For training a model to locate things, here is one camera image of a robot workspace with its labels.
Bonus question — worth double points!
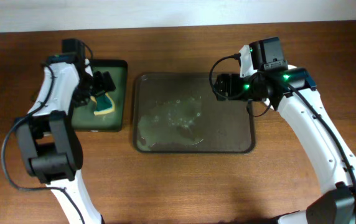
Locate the green and yellow sponge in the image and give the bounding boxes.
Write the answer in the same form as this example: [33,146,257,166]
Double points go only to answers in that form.
[90,93,115,116]

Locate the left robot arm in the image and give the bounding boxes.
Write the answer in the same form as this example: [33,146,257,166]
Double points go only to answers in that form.
[1,39,116,223]

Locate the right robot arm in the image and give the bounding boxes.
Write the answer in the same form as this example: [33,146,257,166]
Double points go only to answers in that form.
[209,37,356,224]

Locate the black rectangular sponge tray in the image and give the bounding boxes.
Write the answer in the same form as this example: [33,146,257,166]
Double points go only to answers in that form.
[72,59,128,132]

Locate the dark brown serving tray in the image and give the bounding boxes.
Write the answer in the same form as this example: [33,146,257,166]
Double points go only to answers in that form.
[132,72,256,154]

